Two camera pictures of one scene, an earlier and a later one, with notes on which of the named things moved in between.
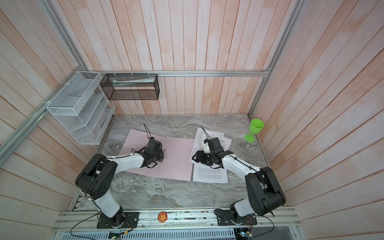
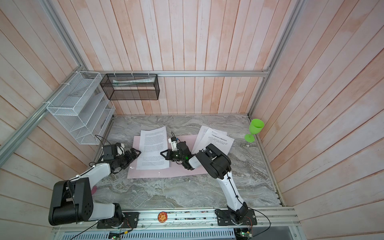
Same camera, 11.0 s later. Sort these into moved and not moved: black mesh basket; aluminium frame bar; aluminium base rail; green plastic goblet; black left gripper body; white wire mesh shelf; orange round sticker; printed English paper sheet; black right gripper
Moved: printed English paper sheet; black left gripper body; black right gripper
Not moved: orange round sticker; green plastic goblet; aluminium base rail; white wire mesh shelf; aluminium frame bar; black mesh basket
